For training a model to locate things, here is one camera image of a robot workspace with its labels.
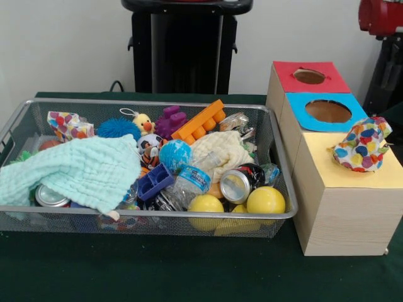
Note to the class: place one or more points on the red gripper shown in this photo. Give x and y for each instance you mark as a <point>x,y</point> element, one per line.
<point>381,15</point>

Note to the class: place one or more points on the polka dot cloth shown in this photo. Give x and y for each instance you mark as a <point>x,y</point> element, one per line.
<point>67,122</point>
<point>362,148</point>

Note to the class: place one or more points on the wooden three-hole box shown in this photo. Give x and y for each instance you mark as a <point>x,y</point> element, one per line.
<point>346,220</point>

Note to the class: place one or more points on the silver mesh bin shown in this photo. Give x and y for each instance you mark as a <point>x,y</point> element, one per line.
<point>47,225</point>

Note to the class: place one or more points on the black upright panel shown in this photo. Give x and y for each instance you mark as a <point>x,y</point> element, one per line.
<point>371,96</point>

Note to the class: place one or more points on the dark green side-table cloth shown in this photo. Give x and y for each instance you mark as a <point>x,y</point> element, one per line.
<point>397,114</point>

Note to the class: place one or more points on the cream cloth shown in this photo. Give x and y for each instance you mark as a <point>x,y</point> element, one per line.
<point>226,148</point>

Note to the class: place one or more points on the yellow ball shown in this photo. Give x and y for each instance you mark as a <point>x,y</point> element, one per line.
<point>206,207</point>
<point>266,203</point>

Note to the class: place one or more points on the black soda can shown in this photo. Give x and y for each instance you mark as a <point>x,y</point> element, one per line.
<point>239,182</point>

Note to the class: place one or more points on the orange building block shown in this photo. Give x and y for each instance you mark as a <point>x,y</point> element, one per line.
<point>198,121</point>

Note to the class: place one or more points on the blue globe ball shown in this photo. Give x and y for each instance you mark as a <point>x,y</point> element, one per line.
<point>175,155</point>

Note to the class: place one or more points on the yellow duck plush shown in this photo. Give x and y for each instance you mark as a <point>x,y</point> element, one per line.
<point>144,123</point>

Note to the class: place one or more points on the blue spiky ball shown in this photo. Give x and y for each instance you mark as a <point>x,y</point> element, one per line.
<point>118,128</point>

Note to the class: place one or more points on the dark green table cloth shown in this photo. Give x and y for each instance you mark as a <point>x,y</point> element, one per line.
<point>189,270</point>

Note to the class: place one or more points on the mint green cloth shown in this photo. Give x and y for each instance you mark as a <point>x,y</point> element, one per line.
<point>78,170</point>

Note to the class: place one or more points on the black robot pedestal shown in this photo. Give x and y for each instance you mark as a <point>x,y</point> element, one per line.
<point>185,47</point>

